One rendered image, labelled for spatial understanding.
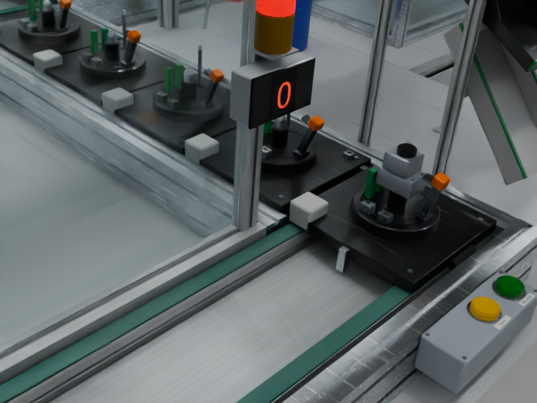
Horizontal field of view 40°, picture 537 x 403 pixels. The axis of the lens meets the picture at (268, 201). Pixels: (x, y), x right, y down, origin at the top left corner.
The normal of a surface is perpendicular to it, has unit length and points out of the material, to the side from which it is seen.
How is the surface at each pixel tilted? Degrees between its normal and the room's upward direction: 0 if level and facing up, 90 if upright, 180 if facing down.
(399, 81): 0
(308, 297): 0
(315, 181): 0
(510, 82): 45
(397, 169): 90
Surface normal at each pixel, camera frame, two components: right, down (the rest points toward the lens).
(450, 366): -0.69, 0.36
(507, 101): 0.47, -0.25
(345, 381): 0.07, -0.84
